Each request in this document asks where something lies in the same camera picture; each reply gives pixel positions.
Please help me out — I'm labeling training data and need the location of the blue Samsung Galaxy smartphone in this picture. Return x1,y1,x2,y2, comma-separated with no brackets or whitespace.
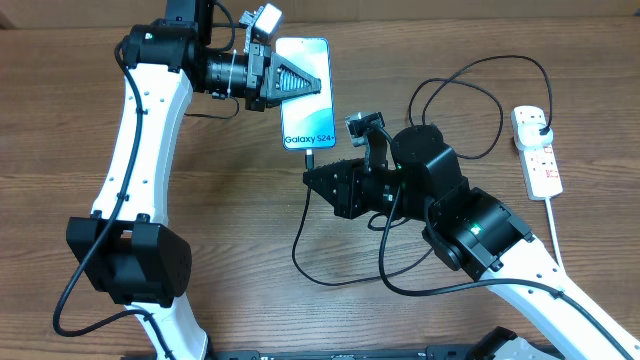
276,37,336,151

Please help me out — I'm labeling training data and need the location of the black USB charging cable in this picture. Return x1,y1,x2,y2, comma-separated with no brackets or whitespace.
291,54,554,288

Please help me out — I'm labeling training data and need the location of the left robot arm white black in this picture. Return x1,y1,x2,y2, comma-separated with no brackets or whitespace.
66,1,322,359

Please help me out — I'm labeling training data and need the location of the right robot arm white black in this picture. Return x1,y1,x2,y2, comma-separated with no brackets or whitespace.
303,113,639,359

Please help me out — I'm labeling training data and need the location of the white charger plug adapter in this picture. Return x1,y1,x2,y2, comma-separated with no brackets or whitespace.
514,123,554,151

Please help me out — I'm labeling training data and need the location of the white power strip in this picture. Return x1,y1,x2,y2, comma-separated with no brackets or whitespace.
510,105,563,200

